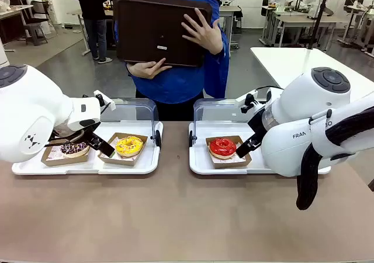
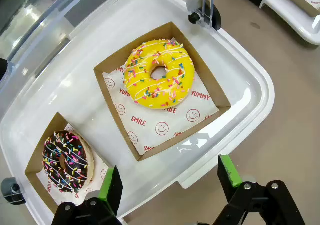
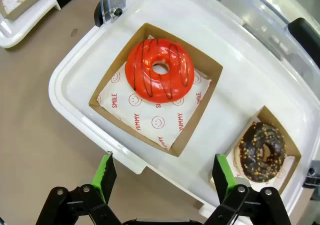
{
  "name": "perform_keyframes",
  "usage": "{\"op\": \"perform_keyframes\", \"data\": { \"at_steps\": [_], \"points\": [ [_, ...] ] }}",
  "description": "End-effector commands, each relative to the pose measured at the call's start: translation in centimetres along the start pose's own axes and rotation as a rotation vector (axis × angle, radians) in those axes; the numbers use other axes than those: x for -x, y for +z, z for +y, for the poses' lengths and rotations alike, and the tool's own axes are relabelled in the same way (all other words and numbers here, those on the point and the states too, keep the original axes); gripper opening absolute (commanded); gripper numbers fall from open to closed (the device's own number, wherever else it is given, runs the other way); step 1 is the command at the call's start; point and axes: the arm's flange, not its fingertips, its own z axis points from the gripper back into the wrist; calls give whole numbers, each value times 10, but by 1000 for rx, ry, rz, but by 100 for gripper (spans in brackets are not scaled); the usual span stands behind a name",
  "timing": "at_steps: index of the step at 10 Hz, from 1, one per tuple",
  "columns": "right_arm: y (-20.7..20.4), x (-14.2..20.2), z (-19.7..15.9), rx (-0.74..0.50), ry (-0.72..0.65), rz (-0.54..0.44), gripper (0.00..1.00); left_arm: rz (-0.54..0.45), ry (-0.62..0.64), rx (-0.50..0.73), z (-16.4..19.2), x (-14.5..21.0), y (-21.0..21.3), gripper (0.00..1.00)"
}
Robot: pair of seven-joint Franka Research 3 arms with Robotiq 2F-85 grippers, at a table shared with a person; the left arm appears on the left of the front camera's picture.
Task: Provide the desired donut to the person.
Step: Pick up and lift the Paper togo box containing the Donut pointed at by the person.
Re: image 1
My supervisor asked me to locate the person's right hand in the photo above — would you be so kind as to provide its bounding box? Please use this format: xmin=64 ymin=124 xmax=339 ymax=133
xmin=126 ymin=57 xmax=173 ymax=80

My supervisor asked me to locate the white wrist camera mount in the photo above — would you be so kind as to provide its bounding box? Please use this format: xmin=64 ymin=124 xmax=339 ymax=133
xmin=93 ymin=89 xmax=117 ymax=113
xmin=234 ymin=89 xmax=261 ymax=115

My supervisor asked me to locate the yellow sprinkled donut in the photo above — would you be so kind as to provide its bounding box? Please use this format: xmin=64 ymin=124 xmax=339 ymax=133
xmin=115 ymin=136 xmax=144 ymax=158

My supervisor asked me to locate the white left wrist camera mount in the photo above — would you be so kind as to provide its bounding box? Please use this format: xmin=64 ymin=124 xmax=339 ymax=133
xmin=93 ymin=89 xmax=117 ymax=113

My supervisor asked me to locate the white display tray base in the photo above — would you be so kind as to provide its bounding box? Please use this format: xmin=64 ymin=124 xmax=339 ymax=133
xmin=188 ymin=120 xmax=332 ymax=176
xmin=11 ymin=119 xmax=164 ymax=176

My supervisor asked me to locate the red glazed donut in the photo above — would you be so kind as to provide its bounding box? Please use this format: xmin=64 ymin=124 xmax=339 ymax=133
xmin=208 ymin=137 xmax=237 ymax=160

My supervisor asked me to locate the chocolate donut with sprinkles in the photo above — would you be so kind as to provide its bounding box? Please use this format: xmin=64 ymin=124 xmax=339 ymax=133
xmin=60 ymin=141 xmax=91 ymax=159

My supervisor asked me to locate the black office chair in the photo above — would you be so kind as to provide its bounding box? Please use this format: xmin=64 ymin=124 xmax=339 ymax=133
xmin=22 ymin=0 xmax=51 ymax=46

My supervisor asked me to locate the grey background desk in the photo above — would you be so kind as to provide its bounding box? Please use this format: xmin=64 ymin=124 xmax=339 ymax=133
xmin=0 ymin=5 xmax=35 ymax=53

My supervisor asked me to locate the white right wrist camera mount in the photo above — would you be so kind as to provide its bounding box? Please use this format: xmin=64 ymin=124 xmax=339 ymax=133
xmin=234 ymin=89 xmax=261 ymax=115

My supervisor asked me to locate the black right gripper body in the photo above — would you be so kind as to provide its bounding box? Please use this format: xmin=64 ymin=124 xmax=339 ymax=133
xmin=247 ymin=108 xmax=269 ymax=136

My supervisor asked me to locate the black tripod pole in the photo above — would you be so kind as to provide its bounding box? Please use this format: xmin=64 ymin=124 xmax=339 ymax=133
xmin=306 ymin=0 xmax=334 ymax=51

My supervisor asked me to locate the white background work table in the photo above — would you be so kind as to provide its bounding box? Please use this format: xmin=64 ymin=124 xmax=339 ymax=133
xmin=259 ymin=5 xmax=353 ymax=48

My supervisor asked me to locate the black background swivel chair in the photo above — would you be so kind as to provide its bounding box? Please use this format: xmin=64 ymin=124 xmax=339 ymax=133
xmin=338 ymin=0 xmax=369 ymax=45

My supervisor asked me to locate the person's left hand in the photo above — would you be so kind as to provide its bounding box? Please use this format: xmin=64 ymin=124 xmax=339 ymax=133
xmin=181 ymin=8 xmax=224 ymax=56

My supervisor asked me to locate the grey desk with white legs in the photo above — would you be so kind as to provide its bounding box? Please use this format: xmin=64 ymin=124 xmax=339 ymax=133
xmin=218 ymin=5 xmax=243 ymax=52

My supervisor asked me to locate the brown paper donut tray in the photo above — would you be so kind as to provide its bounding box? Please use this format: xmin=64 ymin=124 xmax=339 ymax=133
xmin=40 ymin=141 xmax=92 ymax=167
xmin=98 ymin=132 xmax=149 ymax=168
xmin=205 ymin=135 xmax=253 ymax=169

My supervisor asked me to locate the white desk behind bystander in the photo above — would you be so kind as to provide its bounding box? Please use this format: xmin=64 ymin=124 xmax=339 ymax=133
xmin=66 ymin=9 xmax=115 ymax=56

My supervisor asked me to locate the bystander in black clothes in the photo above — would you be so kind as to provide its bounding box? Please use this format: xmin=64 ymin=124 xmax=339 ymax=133
xmin=69 ymin=0 xmax=113 ymax=65

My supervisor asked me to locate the white cylindrical floor unit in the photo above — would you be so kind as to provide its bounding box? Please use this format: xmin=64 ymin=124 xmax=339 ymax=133
xmin=0 ymin=37 xmax=8 ymax=68

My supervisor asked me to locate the person in blue jacket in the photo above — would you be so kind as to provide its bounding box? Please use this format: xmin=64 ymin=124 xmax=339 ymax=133
xmin=113 ymin=0 xmax=230 ymax=122

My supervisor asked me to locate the thin black camera cable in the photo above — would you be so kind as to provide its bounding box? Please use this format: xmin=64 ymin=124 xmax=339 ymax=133
xmin=256 ymin=85 xmax=283 ymax=94

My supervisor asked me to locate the large white table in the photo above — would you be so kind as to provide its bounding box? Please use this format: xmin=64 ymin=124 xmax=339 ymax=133
xmin=250 ymin=46 xmax=374 ymax=101

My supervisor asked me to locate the dark brown serving tray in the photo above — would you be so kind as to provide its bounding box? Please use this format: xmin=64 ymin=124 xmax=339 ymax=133
xmin=112 ymin=0 xmax=213 ymax=68

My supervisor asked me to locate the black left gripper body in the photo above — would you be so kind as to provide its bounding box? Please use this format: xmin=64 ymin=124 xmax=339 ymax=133
xmin=48 ymin=127 xmax=96 ymax=147

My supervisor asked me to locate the person's left forearm blue sleeve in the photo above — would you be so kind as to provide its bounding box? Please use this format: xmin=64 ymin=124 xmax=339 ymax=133
xmin=203 ymin=26 xmax=231 ymax=99

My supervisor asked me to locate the clear plastic display lid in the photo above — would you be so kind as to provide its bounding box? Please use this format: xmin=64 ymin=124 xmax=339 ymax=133
xmin=100 ymin=98 xmax=160 ymax=150
xmin=193 ymin=98 xmax=257 ymax=138

